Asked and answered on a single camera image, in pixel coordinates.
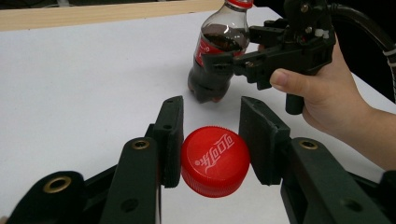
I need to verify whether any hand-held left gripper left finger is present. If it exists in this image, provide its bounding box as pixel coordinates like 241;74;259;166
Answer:
99;95;185;224

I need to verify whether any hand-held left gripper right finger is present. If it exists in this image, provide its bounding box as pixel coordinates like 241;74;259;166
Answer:
238;96;393;224

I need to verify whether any cola bottle with red label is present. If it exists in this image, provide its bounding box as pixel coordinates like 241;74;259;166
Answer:
187;0;255;105

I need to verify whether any red bottle cap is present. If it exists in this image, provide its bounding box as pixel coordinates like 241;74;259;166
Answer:
180;125;251;199

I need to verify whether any wooden table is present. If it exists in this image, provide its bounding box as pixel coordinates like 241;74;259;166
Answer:
0;0;226;33

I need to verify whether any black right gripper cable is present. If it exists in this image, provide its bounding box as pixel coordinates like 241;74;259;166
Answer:
328;2;396;105

